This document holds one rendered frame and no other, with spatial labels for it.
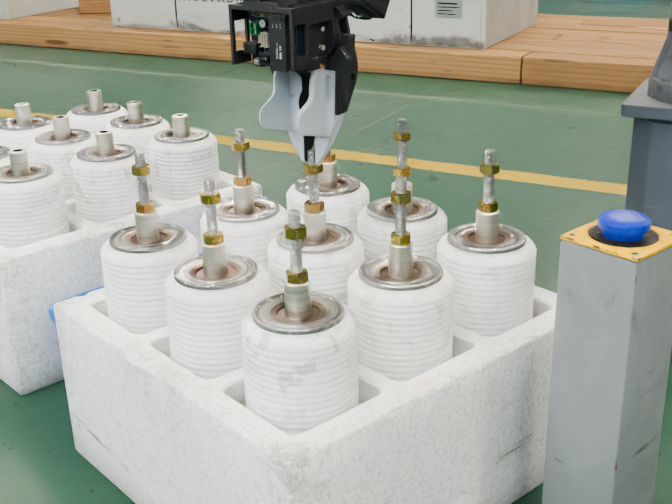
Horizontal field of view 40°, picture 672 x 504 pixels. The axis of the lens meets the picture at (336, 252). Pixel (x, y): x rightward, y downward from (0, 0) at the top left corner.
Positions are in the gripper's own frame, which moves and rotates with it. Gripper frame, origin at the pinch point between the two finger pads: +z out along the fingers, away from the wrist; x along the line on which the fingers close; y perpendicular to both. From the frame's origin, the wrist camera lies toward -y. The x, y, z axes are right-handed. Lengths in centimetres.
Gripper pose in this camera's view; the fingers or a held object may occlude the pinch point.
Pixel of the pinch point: (316, 146)
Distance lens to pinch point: 88.9
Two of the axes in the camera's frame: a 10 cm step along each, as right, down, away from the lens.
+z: 0.2, 9.3, 3.8
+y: -5.9, 3.1, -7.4
